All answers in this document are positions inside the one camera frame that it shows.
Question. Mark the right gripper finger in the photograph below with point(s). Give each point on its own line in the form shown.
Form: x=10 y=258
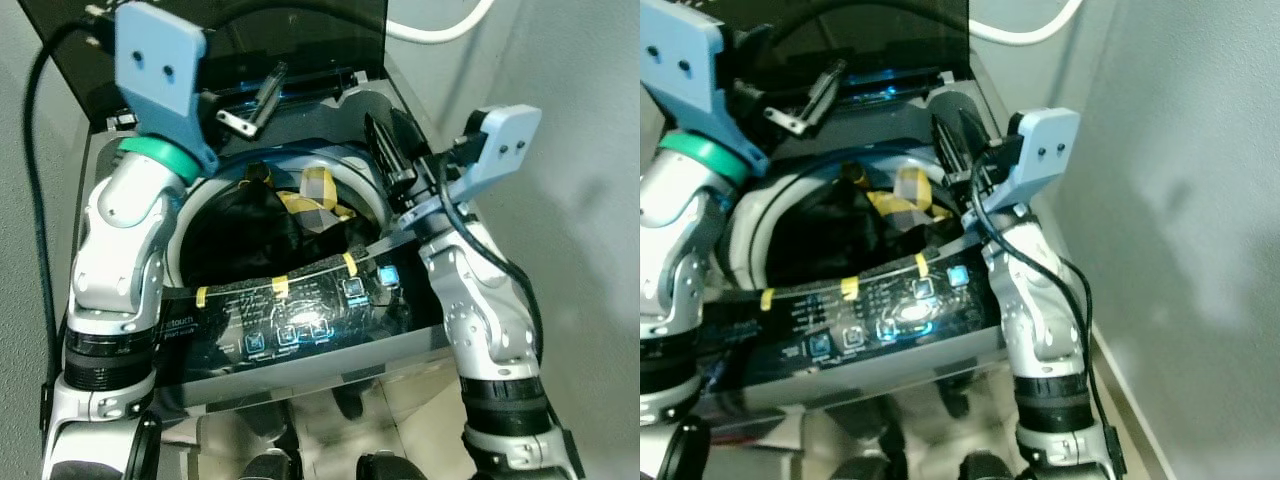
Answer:
x=386 y=155
x=978 y=142
x=952 y=160
x=412 y=142

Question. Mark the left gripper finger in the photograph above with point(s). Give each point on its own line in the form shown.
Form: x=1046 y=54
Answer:
x=272 y=95
x=238 y=122
x=788 y=120
x=826 y=95

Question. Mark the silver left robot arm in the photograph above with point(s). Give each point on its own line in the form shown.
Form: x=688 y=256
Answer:
x=680 y=230
x=120 y=235

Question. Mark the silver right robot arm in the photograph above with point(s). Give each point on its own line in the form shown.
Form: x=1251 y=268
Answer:
x=480 y=300
x=1040 y=300

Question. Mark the grey top-load washing machine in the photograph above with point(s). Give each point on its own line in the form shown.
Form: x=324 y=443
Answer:
x=900 y=375
x=330 y=375

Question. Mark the yellow checked garment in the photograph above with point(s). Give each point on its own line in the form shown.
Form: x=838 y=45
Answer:
x=318 y=195
x=910 y=195

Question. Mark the white washer drum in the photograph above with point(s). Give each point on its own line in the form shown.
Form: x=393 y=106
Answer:
x=335 y=175
x=745 y=230

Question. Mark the dark tinted washer lid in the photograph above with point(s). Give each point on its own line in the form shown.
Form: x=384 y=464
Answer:
x=900 y=35
x=320 y=35

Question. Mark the crumpled black garment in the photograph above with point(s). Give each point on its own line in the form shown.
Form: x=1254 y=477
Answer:
x=820 y=235
x=240 y=235

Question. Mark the black foam strip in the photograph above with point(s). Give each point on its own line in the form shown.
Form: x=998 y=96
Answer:
x=810 y=290
x=240 y=290

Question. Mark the black washer control panel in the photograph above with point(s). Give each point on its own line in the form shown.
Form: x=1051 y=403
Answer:
x=300 y=320
x=880 y=320

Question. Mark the left robot leg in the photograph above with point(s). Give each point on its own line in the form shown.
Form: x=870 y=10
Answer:
x=265 y=465
x=888 y=465

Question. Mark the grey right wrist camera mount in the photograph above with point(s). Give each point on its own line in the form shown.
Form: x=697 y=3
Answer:
x=1045 y=145
x=505 y=140

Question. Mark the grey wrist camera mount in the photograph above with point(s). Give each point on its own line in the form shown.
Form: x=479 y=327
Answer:
x=685 y=60
x=505 y=140
x=1045 y=145
x=155 y=60

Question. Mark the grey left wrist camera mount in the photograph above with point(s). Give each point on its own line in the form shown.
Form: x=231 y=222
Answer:
x=685 y=60
x=155 y=60

